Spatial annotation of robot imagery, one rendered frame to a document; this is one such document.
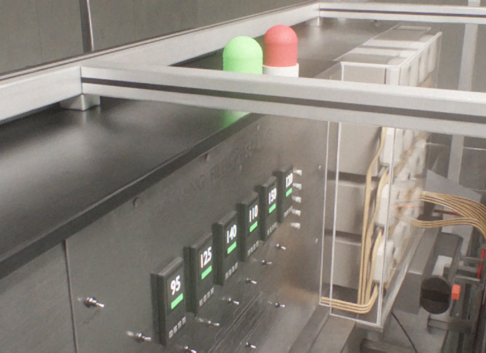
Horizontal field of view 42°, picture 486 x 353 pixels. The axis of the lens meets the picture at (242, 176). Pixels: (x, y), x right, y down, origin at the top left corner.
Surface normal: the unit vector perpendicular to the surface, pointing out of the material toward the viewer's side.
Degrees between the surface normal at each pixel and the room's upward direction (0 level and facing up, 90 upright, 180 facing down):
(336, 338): 0
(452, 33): 90
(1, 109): 90
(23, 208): 0
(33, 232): 0
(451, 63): 90
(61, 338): 90
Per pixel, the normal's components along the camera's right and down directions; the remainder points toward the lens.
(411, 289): -0.40, 0.31
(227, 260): 0.91, 0.14
